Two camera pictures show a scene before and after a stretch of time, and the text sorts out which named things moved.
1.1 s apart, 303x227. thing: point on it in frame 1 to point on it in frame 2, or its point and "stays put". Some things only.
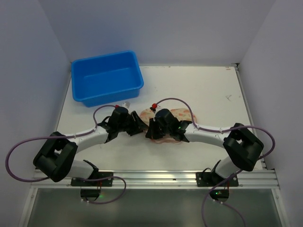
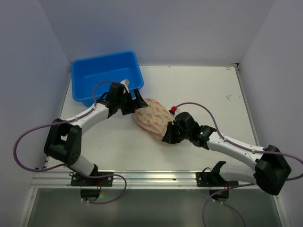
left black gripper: x=132 y=123 to x=129 y=103
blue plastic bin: x=106 y=78 stays put
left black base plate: x=96 y=175 stays put
